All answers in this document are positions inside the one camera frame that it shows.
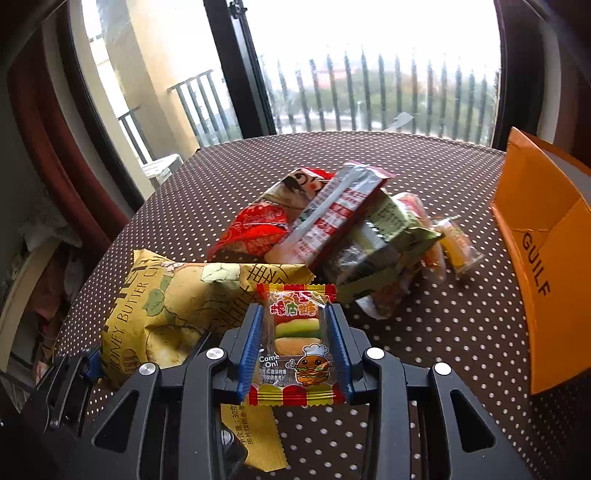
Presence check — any yellow honey butter chips bag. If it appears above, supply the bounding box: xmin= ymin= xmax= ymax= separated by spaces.
xmin=98 ymin=248 xmax=317 ymax=474

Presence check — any red spicy snack packet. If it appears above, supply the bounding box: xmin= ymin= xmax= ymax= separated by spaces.
xmin=356 ymin=192 xmax=446 ymax=320

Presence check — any burger gummy candy packet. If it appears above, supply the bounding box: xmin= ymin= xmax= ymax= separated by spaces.
xmin=247 ymin=284 xmax=345 ymax=407

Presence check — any green snack packet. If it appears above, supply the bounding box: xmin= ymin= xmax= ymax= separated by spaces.
xmin=322 ymin=188 xmax=445 ymax=305

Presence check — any red cartoon face snack bag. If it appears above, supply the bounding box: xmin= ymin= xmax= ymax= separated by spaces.
xmin=207 ymin=167 xmax=335 ymax=260

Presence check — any red silver snack packet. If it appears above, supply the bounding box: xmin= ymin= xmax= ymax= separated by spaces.
xmin=264 ymin=161 xmax=394 ymax=271

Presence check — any brown polka dot tablecloth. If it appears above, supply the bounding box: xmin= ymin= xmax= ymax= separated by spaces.
xmin=57 ymin=132 xmax=590 ymax=479

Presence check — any small yellow wrapped pastry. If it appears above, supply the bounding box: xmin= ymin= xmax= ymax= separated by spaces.
xmin=434 ymin=218 xmax=484 ymax=276

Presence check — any white air conditioner unit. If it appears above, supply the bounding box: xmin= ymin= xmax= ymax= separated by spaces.
xmin=141 ymin=153 xmax=183 ymax=190

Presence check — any dark red left curtain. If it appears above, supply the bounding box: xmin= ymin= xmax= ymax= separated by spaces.
xmin=7 ymin=32 xmax=129 ymax=259

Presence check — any dark red curtain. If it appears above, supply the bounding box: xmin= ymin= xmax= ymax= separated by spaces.
xmin=7 ymin=32 xmax=129 ymax=259
xmin=493 ymin=1 xmax=590 ymax=165

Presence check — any orange cardboard box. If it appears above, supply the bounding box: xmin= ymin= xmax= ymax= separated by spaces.
xmin=492 ymin=129 xmax=590 ymax=394

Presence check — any balcony metal railing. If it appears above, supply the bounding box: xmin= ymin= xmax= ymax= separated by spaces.
xmin=117 ymin=53 xmax=500 ymax=165

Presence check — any dark red right curtain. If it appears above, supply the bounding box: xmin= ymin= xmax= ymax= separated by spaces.
xmin=493 ymin=1 xmax=590 ymax=165

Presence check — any black window frame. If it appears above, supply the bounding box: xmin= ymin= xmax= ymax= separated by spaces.
xmin=204 ymin=0 xmax=276 ymax=139

